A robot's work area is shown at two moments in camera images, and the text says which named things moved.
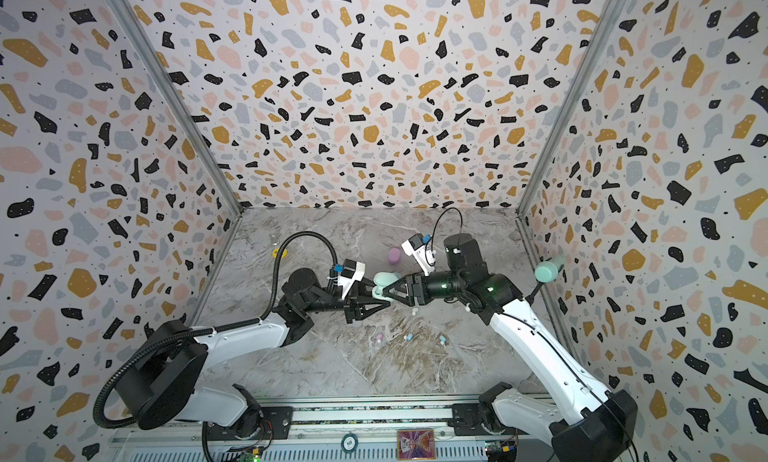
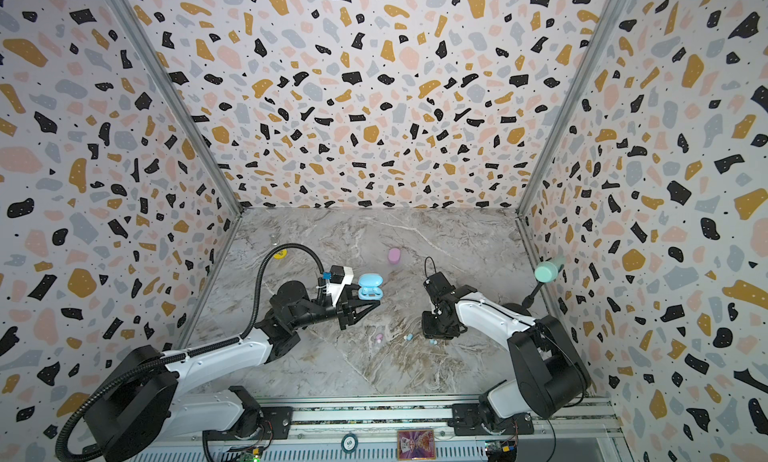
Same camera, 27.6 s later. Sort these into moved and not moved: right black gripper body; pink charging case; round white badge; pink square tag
Moved: right black gripper body
Not moved: pink square tag; round white badge; pink charging case
